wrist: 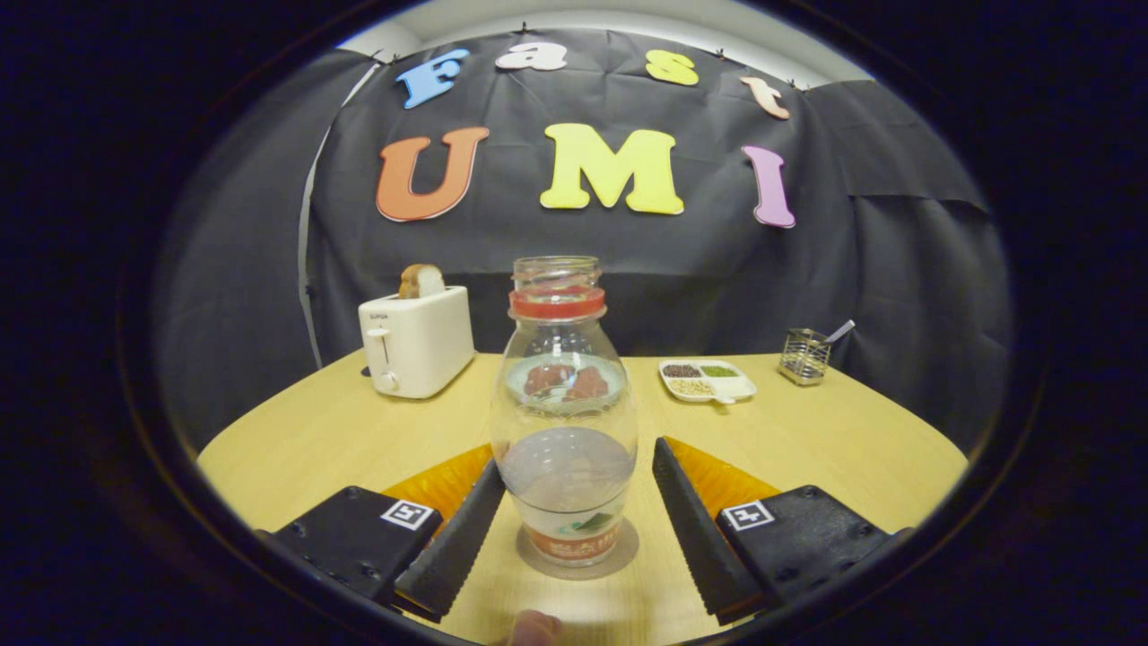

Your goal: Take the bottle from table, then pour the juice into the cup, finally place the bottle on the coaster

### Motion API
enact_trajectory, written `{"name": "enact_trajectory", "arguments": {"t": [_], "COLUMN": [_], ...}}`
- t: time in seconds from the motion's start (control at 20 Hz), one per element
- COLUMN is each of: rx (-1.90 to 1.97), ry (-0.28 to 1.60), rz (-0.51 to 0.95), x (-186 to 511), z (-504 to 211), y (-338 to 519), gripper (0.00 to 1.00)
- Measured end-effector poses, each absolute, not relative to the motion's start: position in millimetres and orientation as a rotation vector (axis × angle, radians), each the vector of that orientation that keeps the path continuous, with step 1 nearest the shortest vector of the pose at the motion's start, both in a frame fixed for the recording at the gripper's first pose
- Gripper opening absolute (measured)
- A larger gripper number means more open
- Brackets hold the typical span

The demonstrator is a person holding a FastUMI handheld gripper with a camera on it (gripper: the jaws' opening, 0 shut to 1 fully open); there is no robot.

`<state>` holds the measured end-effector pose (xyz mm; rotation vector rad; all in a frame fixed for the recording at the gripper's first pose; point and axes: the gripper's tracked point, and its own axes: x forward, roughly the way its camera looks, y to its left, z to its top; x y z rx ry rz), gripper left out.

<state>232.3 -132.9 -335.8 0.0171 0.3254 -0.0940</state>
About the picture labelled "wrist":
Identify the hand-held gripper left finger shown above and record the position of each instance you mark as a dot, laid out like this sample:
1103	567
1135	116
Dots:
457	538

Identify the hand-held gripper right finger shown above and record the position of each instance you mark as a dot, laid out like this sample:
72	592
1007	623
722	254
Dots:
700	538

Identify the round brown coaster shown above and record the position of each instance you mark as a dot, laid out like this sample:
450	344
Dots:
628	552

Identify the clear plastic juice bottle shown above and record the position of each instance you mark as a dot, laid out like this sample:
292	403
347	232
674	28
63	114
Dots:
565	467

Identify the white divided grain dish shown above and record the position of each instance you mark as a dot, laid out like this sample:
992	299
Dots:
708	381

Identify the pale green plate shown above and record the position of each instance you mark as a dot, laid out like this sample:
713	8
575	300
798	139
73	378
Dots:
567	404

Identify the wooden table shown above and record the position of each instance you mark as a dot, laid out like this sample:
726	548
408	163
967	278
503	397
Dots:
314	440

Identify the brown meat piece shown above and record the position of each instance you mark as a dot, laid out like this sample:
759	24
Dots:
590	384
547	377

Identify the white toaster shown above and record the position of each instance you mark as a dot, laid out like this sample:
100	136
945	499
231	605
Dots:
421	345

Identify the thin metal utensil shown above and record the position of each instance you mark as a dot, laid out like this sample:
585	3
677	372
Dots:
841	331

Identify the bread slice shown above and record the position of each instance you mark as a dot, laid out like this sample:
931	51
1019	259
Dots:
421	281

